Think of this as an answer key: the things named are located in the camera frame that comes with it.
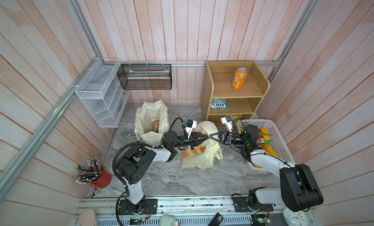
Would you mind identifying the Fox's candy bag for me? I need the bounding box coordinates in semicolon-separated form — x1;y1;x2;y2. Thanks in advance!
211;98;228;110

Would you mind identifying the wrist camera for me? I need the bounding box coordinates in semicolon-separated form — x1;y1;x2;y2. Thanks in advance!
183;119;197;138
220;115;235;132

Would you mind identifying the white round object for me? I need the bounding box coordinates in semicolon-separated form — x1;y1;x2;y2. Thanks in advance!
160;215;180;226

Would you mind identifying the red cola can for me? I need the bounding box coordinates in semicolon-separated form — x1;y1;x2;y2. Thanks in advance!
152;120;159;133

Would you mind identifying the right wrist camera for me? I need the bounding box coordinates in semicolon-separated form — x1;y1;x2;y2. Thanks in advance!
220;115;235;132

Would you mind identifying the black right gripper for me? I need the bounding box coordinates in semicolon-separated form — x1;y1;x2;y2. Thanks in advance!
209;132;246;147

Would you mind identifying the black mesh wall basket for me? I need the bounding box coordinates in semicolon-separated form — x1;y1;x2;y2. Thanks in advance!
117;63;172;90

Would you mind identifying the white analog clock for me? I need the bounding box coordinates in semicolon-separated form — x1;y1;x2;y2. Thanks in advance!
282;208;310;226

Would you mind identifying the red pen cup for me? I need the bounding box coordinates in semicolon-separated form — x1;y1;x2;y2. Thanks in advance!
75;157;112;189

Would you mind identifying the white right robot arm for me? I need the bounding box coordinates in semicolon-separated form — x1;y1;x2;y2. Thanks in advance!
208;125;324;211

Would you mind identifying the wooden three-tier shelf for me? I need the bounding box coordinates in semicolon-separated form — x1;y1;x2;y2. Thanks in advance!
200;60;270;127

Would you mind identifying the yellow chips bag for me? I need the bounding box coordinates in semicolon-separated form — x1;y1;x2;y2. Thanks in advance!
231;114;242;121

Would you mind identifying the pink dragon fruit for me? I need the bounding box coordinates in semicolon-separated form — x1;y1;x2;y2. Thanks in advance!
256;133;272;147

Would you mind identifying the white wire mesh rack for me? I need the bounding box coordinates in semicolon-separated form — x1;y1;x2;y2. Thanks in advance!
76;58;129;128

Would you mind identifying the orange soda can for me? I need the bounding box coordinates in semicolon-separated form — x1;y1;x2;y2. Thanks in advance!
231;67;248;90

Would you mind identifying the cream canvas tote bag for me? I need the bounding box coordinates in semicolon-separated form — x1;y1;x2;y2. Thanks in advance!
134;99;169;146

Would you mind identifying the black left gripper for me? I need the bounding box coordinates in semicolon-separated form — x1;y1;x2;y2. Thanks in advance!
172;131;209;150

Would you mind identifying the orange-print plastic grocery bag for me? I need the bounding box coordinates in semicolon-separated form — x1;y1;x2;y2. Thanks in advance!
182;121;223;169

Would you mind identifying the white plastic basket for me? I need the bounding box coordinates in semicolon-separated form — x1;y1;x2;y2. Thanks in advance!
237;119;295;164

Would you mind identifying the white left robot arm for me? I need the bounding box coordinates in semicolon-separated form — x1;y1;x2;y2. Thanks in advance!
112;117;209;207

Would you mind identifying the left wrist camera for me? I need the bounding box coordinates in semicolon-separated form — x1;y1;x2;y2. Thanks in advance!
183;119;197;138

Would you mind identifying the black handheld device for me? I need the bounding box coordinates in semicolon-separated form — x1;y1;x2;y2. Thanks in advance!
208;213;224;226

